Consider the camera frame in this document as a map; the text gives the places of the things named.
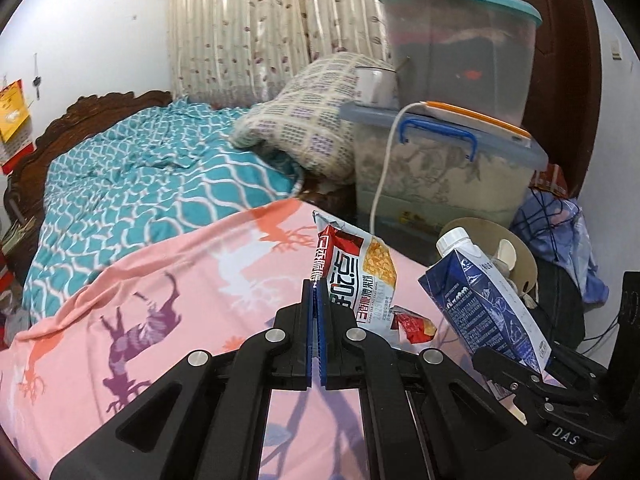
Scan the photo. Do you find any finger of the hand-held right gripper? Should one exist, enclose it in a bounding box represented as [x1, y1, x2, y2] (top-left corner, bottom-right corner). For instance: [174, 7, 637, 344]
[545, 347, 611, 402]
[472, 347, 547, 413]

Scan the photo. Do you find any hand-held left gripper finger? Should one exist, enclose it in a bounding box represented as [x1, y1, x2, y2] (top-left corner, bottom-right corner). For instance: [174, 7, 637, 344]
[50, 277, 321, 480]
[320, 285, 576, 480]

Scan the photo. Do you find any blue white milk carton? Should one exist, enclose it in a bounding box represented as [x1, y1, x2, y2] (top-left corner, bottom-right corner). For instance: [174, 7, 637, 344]
[419, 226, 551, 374]

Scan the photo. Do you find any white red yellow snack packet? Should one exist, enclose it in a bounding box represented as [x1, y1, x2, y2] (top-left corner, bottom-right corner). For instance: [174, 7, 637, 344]
[311, 210, 399, 346]

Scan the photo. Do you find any dark cloth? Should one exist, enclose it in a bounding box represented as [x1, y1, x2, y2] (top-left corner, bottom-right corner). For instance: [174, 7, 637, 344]
[534, 260, 609, 347]

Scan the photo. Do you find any small red wrapper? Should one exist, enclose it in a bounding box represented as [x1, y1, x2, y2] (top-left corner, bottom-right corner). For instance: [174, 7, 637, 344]
[391, 306, 439, 345]

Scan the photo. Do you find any tan straw hat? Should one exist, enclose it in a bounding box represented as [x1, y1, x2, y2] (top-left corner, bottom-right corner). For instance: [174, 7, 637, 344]
[439, 217, 541, 307]

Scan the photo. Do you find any blue clothing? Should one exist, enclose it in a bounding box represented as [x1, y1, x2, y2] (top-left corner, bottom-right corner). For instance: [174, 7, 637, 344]
[510, 192, 609, 306]

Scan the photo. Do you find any pink floral blanket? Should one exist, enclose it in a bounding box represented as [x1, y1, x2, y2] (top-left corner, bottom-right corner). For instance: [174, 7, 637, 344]
[0, 197, 483, 480]

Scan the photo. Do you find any red printed bag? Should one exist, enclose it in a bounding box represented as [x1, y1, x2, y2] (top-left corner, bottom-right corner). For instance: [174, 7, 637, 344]
[532, 163, 572, 197]

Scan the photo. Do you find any cream plaid pillow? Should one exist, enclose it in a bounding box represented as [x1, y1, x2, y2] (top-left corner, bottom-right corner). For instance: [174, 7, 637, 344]
[231, 52, 399, 186]

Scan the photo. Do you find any teal patterned bedsheet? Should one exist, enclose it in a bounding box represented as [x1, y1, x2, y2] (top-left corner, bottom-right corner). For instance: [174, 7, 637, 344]
[22, 97, 306, 321]

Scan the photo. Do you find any phone with orange case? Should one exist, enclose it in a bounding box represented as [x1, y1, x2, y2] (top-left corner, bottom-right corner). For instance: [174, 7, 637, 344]
[422, 100, 534, 150]

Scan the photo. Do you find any white enamel mug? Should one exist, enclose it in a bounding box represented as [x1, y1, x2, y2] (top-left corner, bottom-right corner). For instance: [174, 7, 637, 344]
[354, 65, 401, 109]

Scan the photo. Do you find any dark wooden door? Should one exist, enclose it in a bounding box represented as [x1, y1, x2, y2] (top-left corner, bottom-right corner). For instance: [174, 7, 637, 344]
[505, 0, 602, 202]

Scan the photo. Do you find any grey cloth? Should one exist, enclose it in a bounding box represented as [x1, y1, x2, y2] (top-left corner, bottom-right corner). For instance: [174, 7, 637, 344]
[0, 304, 35, 350]

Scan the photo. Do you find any clear storage box teal lid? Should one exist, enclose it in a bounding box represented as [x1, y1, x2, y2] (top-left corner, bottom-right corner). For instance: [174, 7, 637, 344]
[375, 0, 543, 127]

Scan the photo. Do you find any cream leaf-print curtain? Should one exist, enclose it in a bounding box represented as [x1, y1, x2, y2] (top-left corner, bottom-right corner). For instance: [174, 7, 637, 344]
[167, 0, 396, 109]

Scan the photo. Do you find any carved wooden headboard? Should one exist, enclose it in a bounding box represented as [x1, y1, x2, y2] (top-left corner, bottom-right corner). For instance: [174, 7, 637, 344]
[2, 91, 174, 241]

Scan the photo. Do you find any black cable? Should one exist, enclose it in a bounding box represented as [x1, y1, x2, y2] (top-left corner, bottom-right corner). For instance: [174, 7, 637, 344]
[575, 307, 627, 356]

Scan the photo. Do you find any grey storage box blue handle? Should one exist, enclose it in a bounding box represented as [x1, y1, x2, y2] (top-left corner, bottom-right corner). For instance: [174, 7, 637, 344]
[340, 100, 550, 267]

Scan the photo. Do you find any white charging cable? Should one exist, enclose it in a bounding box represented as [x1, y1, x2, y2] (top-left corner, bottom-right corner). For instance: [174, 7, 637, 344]
[371, 101, 431, 241]

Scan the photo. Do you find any yellow red wall calendar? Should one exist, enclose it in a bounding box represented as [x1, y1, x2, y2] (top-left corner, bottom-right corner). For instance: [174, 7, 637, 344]
[0, 79, 34, 172]

